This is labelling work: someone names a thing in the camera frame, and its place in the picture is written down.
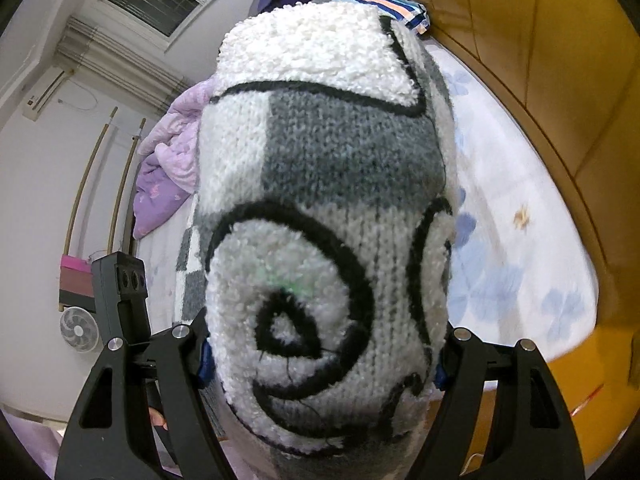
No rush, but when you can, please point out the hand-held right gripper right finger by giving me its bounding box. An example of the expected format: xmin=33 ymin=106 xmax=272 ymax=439
xmin=407 ymin=326 xmax=586 ymax=480

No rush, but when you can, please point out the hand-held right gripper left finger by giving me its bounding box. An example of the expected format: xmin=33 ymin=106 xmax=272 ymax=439
xmin=54 ymin=309 xmax=237 ymax=480

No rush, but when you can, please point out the grey white checkered cardigan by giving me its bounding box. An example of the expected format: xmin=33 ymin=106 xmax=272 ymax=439
xmin=172 ymin=0 xmax=461 ymax=480

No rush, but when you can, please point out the dark brown box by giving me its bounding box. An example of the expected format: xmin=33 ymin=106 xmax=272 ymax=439
xmin=57 ymin=267 xmax=97 ymax=311

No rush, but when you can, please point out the white desk fan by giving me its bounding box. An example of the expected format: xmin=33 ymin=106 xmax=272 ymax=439
xmin=60 ymin=306 xmax=101 ymax=353

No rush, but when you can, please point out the bamboo pole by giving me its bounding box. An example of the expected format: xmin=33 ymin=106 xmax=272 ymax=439
xmin=107 ymin=117 xmax=147 ymax=256
xmin=65 ymin=107 xmax=118 ymax=256

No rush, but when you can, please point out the purple floral quilt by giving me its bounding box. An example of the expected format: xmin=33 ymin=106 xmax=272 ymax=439
xmin=132 ymin=77 xmax=221 ymax=241

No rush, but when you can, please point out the white air conditioner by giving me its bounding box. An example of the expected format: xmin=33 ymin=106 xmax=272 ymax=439
xmin=22 ymin=67 xmax=68 ymax=121

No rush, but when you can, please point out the blue striped pillow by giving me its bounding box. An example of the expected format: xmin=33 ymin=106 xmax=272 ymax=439
xmin=332 ymin=0 xmax=431 ymax=36

